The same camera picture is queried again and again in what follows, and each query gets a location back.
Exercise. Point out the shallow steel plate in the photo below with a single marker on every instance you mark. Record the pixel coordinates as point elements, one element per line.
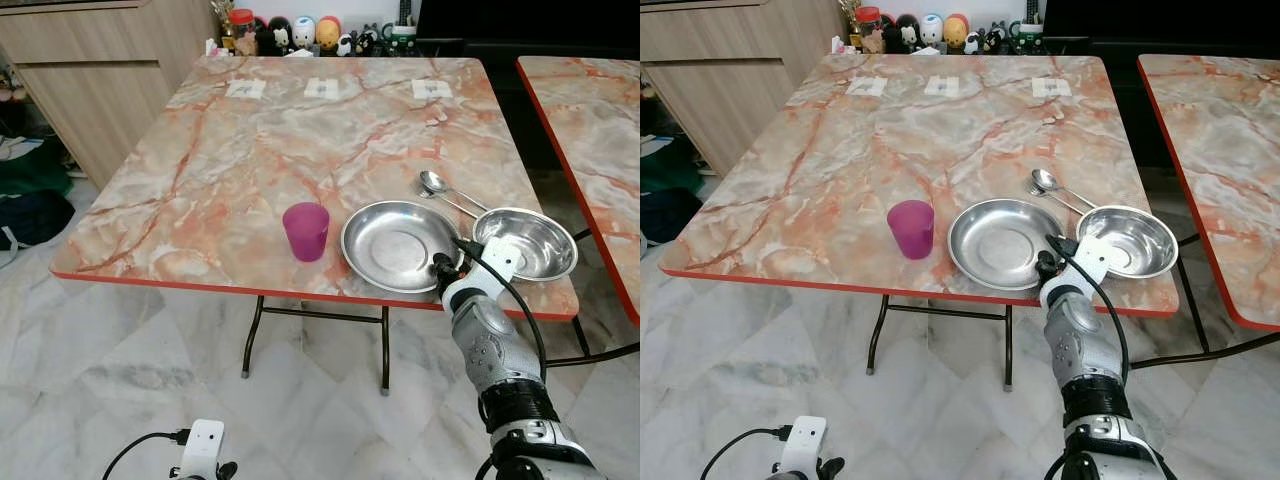
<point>1000,243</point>
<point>395,245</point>

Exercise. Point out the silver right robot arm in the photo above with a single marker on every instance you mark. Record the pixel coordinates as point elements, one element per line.
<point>1092,350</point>
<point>497,350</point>

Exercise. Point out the thin steel utensil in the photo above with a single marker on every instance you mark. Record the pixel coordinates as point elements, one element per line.
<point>1062,201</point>
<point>450,204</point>

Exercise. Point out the steel spoon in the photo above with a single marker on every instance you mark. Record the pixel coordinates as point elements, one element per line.
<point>1043,180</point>
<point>432,181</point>

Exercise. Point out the steel bowl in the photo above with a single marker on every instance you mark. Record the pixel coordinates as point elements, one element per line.
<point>530,245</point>
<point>1142,241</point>

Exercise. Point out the purple plastic cup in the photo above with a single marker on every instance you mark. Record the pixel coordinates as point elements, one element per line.
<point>306,233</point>
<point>911,231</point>

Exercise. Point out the white paper label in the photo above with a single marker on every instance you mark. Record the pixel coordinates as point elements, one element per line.
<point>942,86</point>
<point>432,89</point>
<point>322,88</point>
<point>246,89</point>
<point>1051,87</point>
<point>866,87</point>

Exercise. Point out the marble top folding table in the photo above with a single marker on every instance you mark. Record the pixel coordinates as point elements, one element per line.
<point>590,130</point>
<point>850,170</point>
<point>1220,150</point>
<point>230,170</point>

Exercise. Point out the green white mug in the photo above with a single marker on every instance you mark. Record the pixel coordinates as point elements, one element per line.
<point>402,39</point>
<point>1026,37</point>

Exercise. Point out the small panda figure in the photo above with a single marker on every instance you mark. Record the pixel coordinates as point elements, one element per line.
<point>972,43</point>
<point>346,45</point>

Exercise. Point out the dark blue bag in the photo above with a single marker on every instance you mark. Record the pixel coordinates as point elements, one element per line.
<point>665,212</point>
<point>32,216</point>

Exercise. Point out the yellow orange round figure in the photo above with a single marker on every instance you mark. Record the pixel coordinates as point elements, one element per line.
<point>956,31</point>
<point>328,33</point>

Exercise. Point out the green cloth bag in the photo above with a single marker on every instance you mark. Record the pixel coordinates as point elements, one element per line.
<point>668,165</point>
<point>32,170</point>

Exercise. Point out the white blue round figure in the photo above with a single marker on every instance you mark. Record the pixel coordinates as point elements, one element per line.
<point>303,30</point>
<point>931,28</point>

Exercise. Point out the black television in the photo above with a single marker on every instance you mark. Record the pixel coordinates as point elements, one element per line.
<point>530,18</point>
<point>1160,16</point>

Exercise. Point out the red lid jar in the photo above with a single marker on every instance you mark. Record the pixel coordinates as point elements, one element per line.
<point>240,25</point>
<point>868,20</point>

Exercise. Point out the light wooden cabinet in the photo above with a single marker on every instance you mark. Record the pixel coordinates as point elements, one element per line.
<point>740,80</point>
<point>90,90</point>

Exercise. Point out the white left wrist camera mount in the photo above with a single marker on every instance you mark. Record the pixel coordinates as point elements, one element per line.
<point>203,447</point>
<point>803,442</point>

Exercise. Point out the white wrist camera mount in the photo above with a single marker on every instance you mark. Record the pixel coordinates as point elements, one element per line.
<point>803,442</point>
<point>495,262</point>
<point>203,447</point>
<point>1092,258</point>

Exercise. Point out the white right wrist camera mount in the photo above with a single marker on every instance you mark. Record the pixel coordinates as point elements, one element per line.
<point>495,262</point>
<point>1092,258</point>

